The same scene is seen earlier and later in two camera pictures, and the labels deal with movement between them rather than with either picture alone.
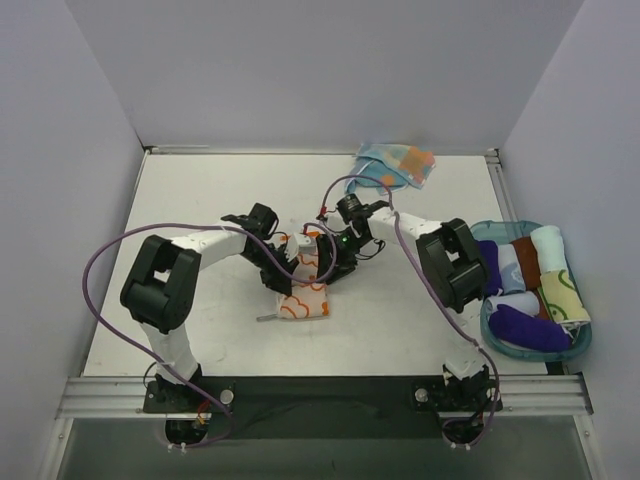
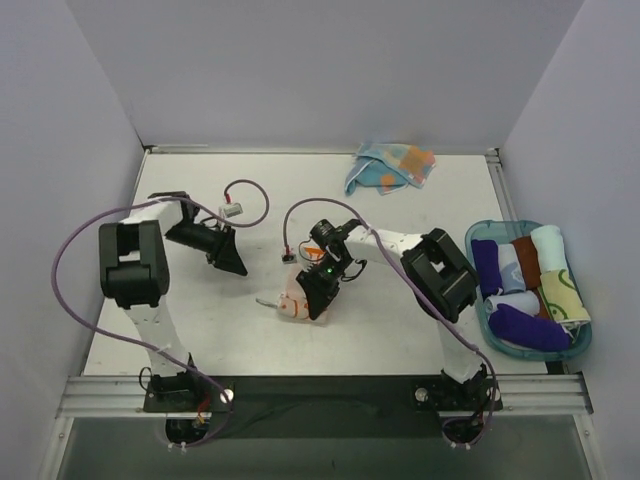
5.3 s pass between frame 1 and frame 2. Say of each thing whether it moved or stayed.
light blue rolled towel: stayed
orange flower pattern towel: moved
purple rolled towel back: stayed
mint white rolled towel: stayed
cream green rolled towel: stayed
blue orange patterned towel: stayed
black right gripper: moved
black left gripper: moved
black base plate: stayed
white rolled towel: stayed
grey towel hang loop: moved
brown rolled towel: stayed
